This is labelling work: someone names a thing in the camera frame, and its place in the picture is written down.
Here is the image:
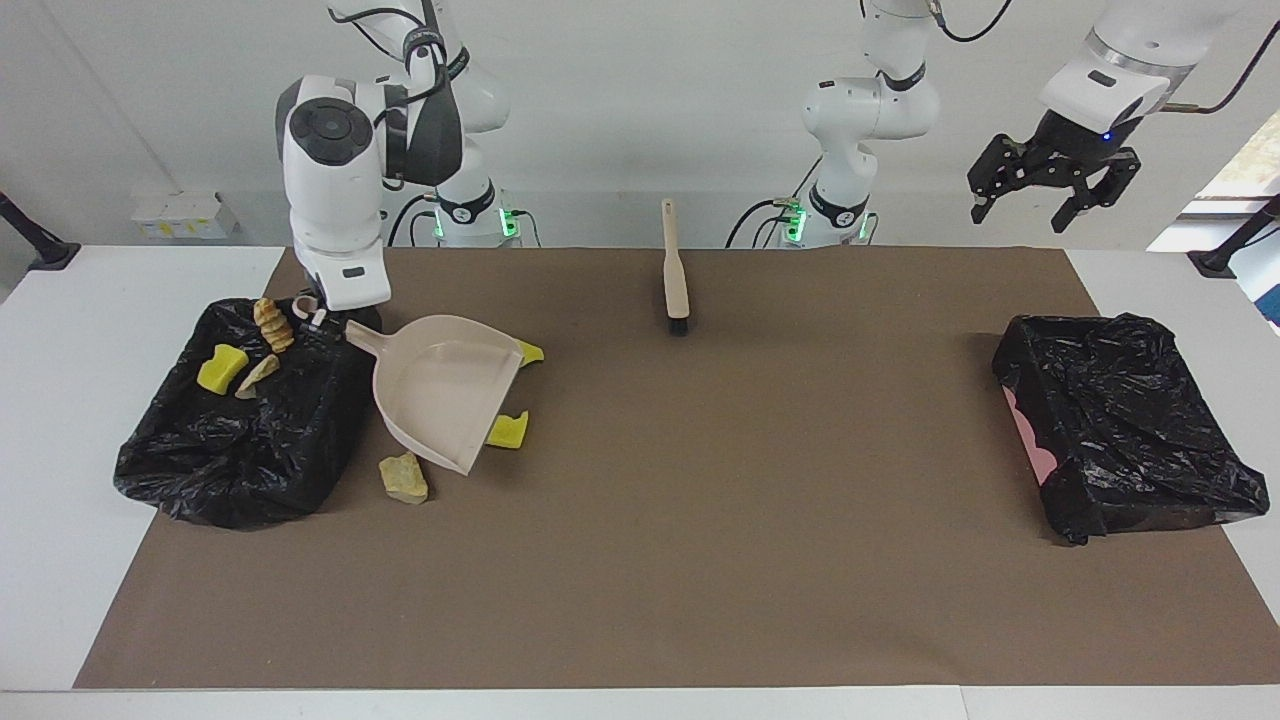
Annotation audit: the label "yellow sponge block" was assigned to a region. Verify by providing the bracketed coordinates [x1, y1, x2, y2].
[196, 345, 250, 394]

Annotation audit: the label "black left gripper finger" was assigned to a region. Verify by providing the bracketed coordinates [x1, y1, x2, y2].
[966, 133, 1031, 226]
[1050, 148, 1143, 234]

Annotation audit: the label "pink plastic bin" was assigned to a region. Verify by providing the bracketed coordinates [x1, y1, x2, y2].
[1002, 385, 1058, 483]

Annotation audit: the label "window with white frame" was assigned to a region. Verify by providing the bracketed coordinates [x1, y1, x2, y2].
[1146, 108, 1280, 331]

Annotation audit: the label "pale bread chunk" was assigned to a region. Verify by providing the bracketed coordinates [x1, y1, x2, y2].
[378, 450, 430, 506]
[235, 354, 282, 400]

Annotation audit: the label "white wall socket box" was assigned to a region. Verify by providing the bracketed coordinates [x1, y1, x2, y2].
[130, 192, 239, 241]

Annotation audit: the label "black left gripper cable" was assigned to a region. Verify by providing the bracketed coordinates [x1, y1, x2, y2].
[1160, 20, 1280, 114]

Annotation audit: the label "beige brush black bristles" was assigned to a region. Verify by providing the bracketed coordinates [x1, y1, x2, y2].
[661, 198, 692, 336]

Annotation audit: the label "orange striped pastry piece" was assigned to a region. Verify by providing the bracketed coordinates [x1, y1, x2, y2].
[253, 298, 296, 353]

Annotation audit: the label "black plastic trash bag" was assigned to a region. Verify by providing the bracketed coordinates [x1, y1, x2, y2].
[113, 285, 386, 529]
[992, 313, 1271, 546]

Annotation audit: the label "black clamp stand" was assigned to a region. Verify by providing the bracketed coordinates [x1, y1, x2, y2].
[1188, 195, 1280, 279]
[0, 190, 81, 272]

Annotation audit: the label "beige plastic dustpan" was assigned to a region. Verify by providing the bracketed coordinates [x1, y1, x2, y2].
[293, 296, 524, 476]

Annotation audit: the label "black arm base cable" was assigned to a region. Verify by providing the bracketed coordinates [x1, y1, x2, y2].
[387, 192, 443, 249]
[725, 150, 826, 249]

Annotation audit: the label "brown table mat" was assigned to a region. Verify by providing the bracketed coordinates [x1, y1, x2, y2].
[75, 248, 1280, 689]

